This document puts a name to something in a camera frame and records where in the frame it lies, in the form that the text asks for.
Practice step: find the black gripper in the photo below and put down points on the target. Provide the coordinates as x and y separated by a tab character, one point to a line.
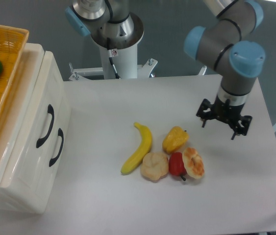
224	112

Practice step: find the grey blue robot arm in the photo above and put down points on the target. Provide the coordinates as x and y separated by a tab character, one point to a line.
223	49

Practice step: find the white plastic drawer cabinet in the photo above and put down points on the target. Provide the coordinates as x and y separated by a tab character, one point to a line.
13	198

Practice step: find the yellow bell pepper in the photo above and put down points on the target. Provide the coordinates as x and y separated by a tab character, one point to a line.
175	139

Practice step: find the glazed donut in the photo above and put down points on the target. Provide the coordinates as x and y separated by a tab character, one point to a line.
193	163

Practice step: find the red bell pepper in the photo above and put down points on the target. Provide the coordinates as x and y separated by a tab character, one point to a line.
176	165

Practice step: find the yellow banana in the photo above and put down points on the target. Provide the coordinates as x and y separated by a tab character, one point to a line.
143	149

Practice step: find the round bread roll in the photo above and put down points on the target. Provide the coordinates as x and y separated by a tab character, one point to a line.
154	166

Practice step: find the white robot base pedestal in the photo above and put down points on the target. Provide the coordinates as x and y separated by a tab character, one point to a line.
116	32

